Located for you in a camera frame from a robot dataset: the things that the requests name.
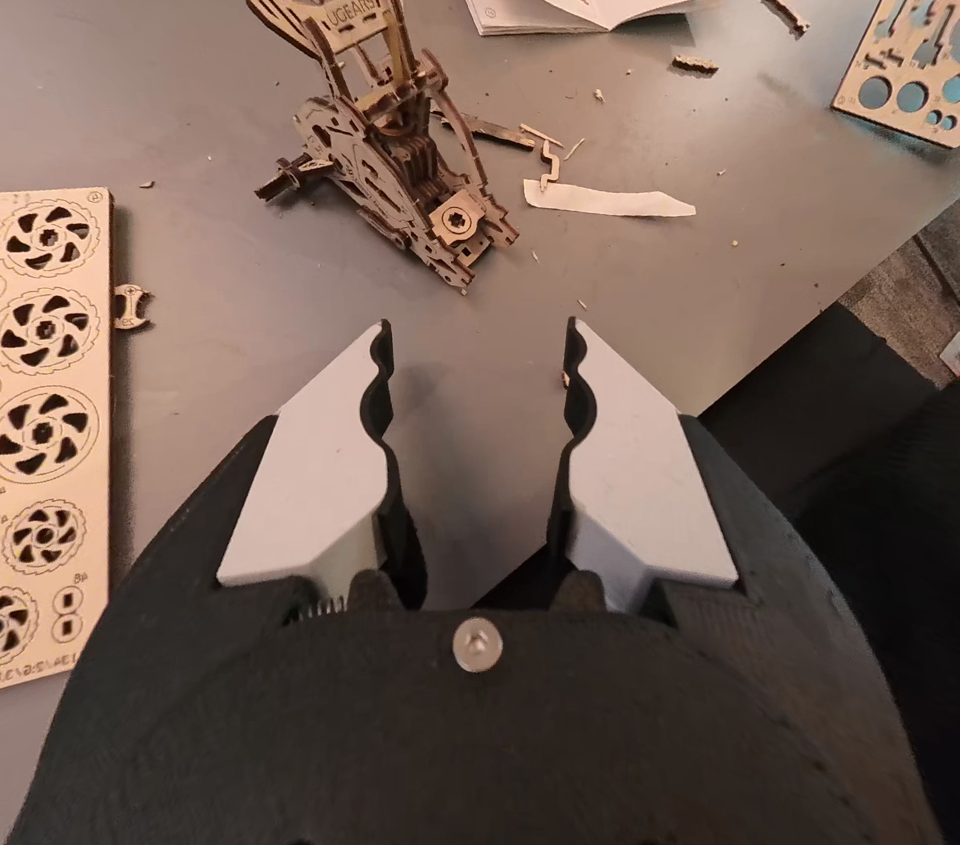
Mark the zigzag wooden piece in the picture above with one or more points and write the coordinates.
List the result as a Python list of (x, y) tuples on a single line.
[(556, 164)]

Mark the wooden parts sheet round holes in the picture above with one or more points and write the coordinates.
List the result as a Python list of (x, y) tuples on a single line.
[(847, 97)]

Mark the thin wooden sliver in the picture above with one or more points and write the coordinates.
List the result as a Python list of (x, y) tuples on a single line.
[(541, 135), (574, 149)]

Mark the curved wooden piece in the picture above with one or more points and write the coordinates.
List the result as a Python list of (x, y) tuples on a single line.
[(127, 297)]

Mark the long notched wooden bar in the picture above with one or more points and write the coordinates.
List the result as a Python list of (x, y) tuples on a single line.
[(784, 11)]

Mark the white paper strip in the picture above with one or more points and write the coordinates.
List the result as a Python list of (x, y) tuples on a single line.
[(600, 200)]

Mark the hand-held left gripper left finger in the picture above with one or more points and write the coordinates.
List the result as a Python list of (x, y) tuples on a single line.
[(300, 485)]

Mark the wooden mechanical model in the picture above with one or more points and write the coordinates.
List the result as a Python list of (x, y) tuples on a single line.
[(352, 24)]

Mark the wooden parts sheet gear wheels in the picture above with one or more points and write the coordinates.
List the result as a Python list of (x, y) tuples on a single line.
[(94, 282)]

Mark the long dark wooden strip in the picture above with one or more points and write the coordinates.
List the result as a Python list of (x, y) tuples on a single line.
[(502, 131)]

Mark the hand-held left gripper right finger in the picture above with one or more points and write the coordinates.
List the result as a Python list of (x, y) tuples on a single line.
[(645, 485)]

